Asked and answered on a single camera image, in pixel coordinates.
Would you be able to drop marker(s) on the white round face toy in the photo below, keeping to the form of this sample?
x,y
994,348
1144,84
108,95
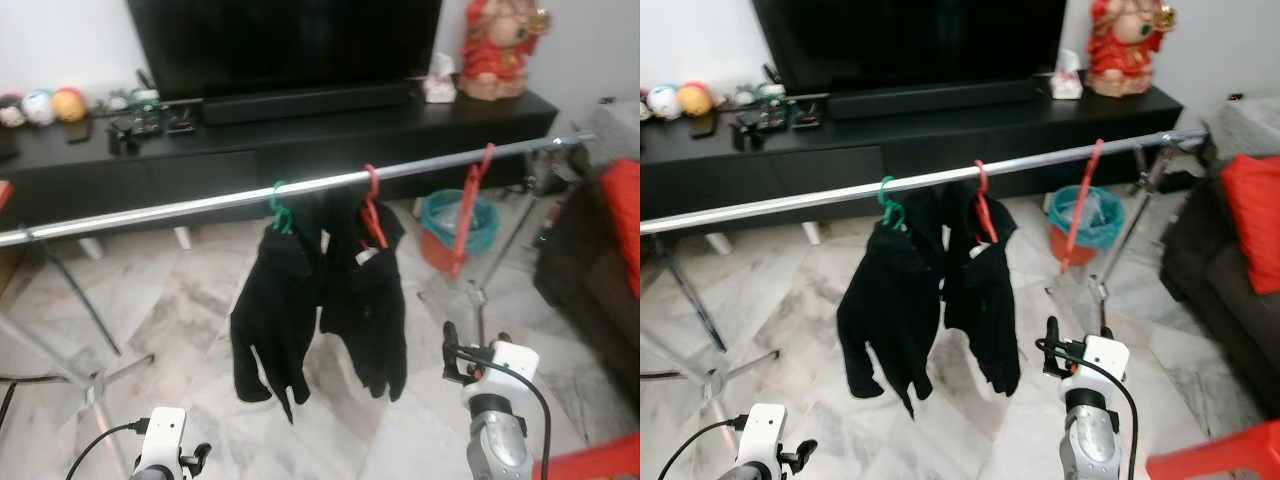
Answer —
x,y
38,107
665,102

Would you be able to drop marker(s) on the black TV console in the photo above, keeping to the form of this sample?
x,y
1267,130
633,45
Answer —
x,y
850,155
200,160

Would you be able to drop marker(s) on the dark round face toy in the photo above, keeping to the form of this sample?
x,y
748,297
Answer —
x,y
10,112

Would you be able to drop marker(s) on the black television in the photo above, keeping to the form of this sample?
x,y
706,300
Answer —
x,y
280,45
910,40

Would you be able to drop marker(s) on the side table with lace cloth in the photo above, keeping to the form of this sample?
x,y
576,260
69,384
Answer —
x,y
1245,125
615,125

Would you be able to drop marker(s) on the bare thin red hanger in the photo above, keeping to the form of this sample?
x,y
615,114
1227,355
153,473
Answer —
x,y
468,215
1082,210

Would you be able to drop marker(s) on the black desk gadget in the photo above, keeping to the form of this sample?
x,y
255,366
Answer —
x,y
750,130
125,135

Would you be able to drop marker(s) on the dark grey sofa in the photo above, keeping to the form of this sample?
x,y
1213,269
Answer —
x,y
1210,290
580,280

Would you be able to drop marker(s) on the orange bin with teal bag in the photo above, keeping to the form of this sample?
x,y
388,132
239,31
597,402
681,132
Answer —
x,y
435,215
1105,215

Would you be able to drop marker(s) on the red cushion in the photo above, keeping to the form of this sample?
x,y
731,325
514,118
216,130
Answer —
x,y
1255,205
625,220

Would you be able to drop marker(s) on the white tissue box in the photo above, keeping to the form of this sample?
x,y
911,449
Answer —
x,y
440,88
1066,85

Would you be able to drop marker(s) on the dark navy shirt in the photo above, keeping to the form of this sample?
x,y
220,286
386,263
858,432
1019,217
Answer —
x,y
985,300
365,300

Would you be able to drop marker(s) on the black shirt with green logo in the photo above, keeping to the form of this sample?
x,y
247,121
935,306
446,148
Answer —
x,y
885,300
275,300

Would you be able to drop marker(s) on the red and gold figurine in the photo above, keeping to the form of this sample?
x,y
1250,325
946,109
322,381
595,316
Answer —
x,y
495,55
1120,50

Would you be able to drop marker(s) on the red plastic stool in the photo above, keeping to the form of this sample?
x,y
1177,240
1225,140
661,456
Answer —
x,y
1230,455
600,462

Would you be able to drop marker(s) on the orange round face toy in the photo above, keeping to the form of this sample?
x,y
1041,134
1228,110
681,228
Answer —
x,y
70,105
696,100

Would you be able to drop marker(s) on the green plastic hanger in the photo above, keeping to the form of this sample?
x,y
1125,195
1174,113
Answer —
x,y
283,218
890,212

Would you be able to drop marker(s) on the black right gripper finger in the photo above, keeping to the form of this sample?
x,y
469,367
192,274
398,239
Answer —
x,y
451,350
1052,345

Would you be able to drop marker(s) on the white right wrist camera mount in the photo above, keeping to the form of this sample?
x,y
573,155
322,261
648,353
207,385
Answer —
x,y
515,362
1105,358

